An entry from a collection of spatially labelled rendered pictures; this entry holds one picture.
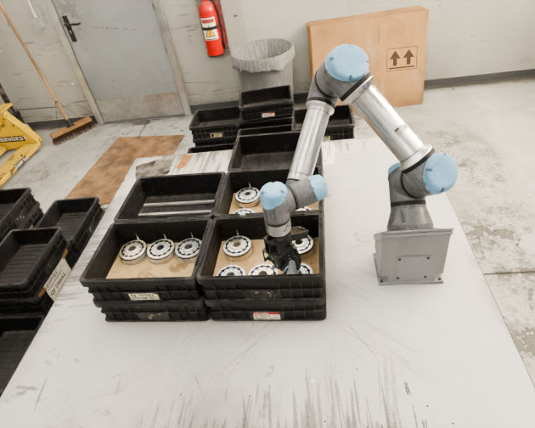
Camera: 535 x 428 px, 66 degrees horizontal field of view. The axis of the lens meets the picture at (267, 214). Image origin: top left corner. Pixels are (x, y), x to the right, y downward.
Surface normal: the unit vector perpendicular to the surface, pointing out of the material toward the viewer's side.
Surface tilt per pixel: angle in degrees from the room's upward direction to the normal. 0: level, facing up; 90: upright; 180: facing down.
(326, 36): 81
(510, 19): 90
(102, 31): 90
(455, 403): 0
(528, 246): 0
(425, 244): 90
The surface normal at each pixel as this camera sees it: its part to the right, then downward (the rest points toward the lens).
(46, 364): -0.14, -0.76
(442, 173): 0.30, 0.00
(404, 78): -0.12, 0.41
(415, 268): -0.07, 0.64
